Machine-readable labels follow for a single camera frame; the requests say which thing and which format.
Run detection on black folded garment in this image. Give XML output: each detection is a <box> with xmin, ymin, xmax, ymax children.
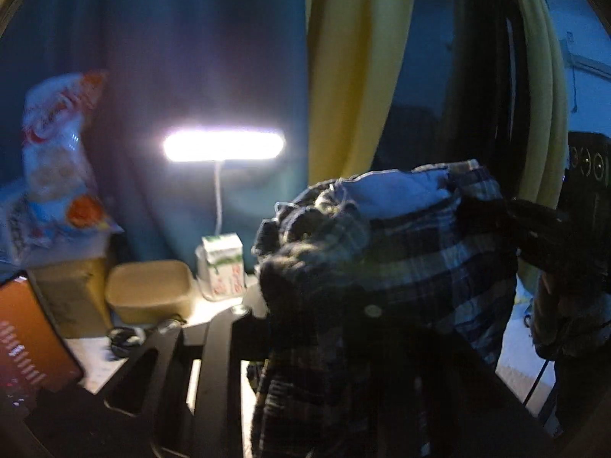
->
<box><xmin>25</xmin><ymin>385</ymin><xmax>165</xmax><ymax>457</ymax></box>

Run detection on orange white chips bag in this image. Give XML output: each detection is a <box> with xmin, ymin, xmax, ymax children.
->
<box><xmin>22</xmin><ymin>70</ymin><xmax>119</xmax><ymax>236</ymax></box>

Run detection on cardboard box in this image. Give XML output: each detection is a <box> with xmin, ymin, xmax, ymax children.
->
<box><xmin>30</xmin><ymin>258</ymin><xmax>112</xmax><ymax>339</ymax></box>

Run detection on yellow curtain left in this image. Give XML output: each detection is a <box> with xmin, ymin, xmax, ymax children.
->
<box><xmin>305</xmin><ymin>0</ymin><xmax>414</xmax><ymax>183</ymax></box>

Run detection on white desk lamp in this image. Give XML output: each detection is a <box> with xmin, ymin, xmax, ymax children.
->
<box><xmin>162</xmin><ymin>126</ymin><xmax>286</xmax><ymax>236</ymax></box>

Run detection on plaid pajama pants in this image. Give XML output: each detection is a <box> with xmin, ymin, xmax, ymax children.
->
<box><xmin>249</xmin><ymin>160</ymin><xmax>517</xmax><ymax>457</ymax></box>

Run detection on green white milk carton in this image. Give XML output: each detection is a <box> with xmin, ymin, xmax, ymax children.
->
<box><xmin>196</xmin><ymin>233</ymin><xmax>246</xmax><ymax>302</ymax></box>

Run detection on teal curtain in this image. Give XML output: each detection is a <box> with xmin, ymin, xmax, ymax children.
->
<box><xmin>1</xmin><ymin>0</ymin><xmax>307</xmax><ymax>264</ymax></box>

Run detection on beige lidded food container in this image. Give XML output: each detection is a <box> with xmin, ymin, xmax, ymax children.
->
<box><xmin>105</xmin><ymin>260</ymin><xmax>195</xmax><ymax>325</ymax></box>

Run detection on tablet with red screen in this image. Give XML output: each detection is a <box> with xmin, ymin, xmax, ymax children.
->
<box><xmin>1</xmin><ymin>271</ymin><xmax>85</xmax><ymax>418</ymax></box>

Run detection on yellow curtain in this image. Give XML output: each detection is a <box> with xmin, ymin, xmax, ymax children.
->
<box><xmin>305</xmin><ymin>0</ymin><xmax>414</xmax><ymax>183</ymax></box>
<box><xmin>518</xmin><ymin>0</ymin><xmax>569</xmax><ymax>209</ymax></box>

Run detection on yellow curtain right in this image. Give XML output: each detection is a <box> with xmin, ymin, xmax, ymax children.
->
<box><xmin>518</xmin><ymin>0</ymin><xmax>569</xmax><ymax>209</ymax></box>

